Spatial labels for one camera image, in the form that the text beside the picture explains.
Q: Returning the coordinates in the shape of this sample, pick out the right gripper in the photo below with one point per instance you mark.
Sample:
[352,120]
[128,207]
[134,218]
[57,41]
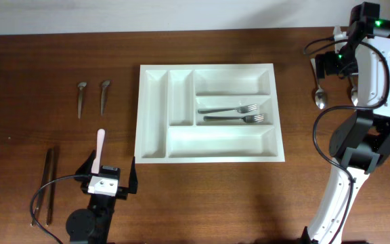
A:
[330,66]

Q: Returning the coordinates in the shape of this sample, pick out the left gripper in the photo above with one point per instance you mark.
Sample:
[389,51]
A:
[122,192]

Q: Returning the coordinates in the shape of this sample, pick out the metal fork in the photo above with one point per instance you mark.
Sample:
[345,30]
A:
[246,119]
[239,109]

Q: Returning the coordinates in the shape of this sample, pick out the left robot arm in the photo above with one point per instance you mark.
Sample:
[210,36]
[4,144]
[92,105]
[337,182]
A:
[92,224]

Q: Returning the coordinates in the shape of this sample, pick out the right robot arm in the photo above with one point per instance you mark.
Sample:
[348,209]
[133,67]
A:
[362,142]

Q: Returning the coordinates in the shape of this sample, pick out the pink plastic knife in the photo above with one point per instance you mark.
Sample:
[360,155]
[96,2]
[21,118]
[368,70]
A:
[95,168]

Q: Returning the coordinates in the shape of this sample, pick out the small metal spoon right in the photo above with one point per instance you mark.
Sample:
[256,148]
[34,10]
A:
[105,84]

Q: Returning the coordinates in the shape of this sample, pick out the small metal spoon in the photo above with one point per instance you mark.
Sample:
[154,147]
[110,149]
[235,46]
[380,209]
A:
[105,84]
[81,86]

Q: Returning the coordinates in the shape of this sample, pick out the small metal spoon left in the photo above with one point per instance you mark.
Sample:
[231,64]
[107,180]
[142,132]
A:
[81,86]

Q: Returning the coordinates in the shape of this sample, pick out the white plastic cutlery tray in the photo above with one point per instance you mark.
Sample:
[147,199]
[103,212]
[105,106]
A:
[170,129]

